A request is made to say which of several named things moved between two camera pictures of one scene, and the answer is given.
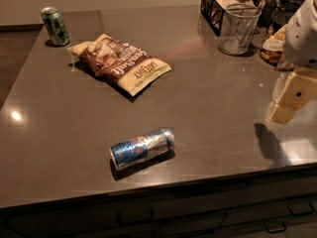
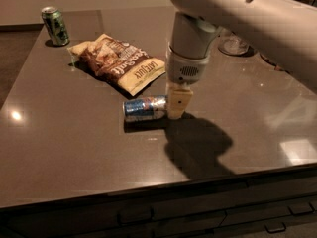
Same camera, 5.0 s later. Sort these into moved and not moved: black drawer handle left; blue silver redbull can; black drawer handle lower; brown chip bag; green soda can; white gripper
Moved: blue silver redbull can; white gripper
Not moved: brown chip bag; green soda can; black drawer handle lower; black drawer handle left
